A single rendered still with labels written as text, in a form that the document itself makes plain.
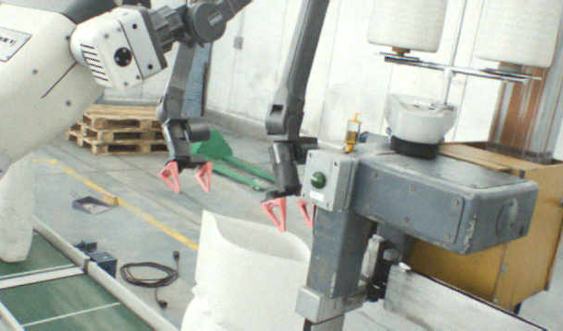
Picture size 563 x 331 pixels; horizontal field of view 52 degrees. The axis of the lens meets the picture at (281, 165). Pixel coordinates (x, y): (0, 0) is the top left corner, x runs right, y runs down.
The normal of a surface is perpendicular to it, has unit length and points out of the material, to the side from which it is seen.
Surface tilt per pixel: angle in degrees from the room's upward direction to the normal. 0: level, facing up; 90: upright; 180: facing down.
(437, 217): 90
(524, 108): 90
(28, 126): 115
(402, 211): 90
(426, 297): 90
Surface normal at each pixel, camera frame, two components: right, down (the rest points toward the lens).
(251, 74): -0.71, 0.04
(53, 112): 0.25, 0.64
